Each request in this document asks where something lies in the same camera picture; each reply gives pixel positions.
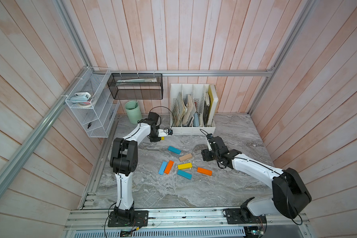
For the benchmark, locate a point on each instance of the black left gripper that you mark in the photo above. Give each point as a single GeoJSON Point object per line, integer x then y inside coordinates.
{"type": "Point", "coordinates": [157, 139]}

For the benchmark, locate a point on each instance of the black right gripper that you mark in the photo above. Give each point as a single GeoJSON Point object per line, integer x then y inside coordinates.
{"type": "Point", "coordinates": [205, 153]}

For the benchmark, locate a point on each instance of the teal wooden block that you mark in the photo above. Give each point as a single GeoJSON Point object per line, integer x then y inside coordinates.
{"type": "Point", "coordinates": [184, 174]}
{"type": "Point", "coordinates": [174, 150]}

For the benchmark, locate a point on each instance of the light blue wooden block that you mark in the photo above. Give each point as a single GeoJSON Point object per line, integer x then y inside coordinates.
{"type": "Point", "coordinates": [162, 167]}

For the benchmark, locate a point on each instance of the orange wooden block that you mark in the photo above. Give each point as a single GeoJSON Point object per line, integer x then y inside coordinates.
{"type": "Point", "coordinates": [168, 167]}
{"type": "Point", "coordinates": [204, 171]}

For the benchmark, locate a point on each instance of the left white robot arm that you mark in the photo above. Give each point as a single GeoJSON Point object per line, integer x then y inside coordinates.
{"type": "Point", "coordinates": [124, 161]}

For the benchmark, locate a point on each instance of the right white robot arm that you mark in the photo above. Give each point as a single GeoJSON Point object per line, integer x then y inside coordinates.
{"type": "Point", "coordinates": [289, 194]}

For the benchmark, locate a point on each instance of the mint green plastic cup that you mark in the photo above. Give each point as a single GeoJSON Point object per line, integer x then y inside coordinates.
{"type": "Point", "coordinates": [133, 111]}

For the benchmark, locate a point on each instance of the illustrated Chinese history book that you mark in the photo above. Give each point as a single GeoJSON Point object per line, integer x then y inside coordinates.
{"type": "Point", "coordinates": [179, 111]}

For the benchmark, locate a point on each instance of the natural wooden block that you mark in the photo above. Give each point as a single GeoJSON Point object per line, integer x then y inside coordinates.
{"type": "Point", "coordinates": [185, 157]}

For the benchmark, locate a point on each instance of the long yellow wooden block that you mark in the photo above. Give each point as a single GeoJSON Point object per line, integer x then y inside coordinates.
{"type": "Point", "coordinates": [185, 166]}

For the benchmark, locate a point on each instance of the white plastic file organizer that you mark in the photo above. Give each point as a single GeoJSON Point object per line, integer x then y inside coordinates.
{"type": "Point", "coordinates": [197, 102]}

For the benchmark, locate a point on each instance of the cream hardcover book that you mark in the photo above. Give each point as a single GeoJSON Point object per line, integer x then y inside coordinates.
{"type": "Point", "coordinates": [213, 96]}

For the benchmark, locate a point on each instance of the black wire mesh basket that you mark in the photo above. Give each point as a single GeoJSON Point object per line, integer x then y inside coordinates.
{"type": "Point", "coordinates": [136, 86]}

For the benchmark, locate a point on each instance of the white wire shelf rack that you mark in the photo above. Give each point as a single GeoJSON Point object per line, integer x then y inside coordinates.
{"type": "Point", "coordinates": [96, 120]}

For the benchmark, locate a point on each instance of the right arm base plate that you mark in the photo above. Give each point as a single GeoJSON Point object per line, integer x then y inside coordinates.
{"type": "Point", "coordinates": [242, 216]}

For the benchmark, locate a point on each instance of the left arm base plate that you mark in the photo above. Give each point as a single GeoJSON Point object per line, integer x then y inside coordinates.
{"type": "Point", "coordinates": [122, 218]}

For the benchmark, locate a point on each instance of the aluminium front rail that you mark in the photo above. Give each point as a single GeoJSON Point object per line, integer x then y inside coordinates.
{"type": "Point", "coordinates": [79, 220]}

